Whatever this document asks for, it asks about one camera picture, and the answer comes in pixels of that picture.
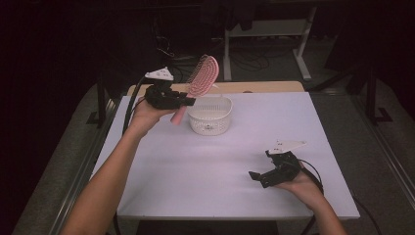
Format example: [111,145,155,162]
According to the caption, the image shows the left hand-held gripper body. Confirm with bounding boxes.
[143,66,184,111]

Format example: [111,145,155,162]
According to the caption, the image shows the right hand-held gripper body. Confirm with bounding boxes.
[260,139,308,189]

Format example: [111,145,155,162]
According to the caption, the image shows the pink hairbrush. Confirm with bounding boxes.
[169,54,220,126]

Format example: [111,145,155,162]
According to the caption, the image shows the white slotted plastic basket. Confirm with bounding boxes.
[186,95,234,137]

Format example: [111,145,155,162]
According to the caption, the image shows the person's left hand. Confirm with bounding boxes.
[129,95,180,138]

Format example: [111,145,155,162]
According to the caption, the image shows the person's right hand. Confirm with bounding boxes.
[277,162,323,210]

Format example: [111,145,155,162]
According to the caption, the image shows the black metal stand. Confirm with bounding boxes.
[85,77,110,127]
[364,64,394,125]

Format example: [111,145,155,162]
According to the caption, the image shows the wooden table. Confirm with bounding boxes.
[126,80,306,98]

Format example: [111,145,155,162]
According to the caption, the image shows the left hand-held gripper black cable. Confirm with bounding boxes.
[121,75,149,136]

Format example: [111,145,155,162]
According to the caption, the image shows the hand-held gripper black cable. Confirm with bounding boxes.
[297,158,325,197]
[121,75,149,136]

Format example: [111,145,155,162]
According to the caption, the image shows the right hand-held gripper black cable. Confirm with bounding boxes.
[297,158,325,197]

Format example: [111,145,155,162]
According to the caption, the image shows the black floor cables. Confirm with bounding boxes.
[228,47,273,72]

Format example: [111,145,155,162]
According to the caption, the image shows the metal floor rail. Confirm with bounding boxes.
[48,97,122,235]
[349,93,415,211]

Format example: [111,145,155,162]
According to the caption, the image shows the white metal desk frame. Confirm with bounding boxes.
[222,5,318,82]

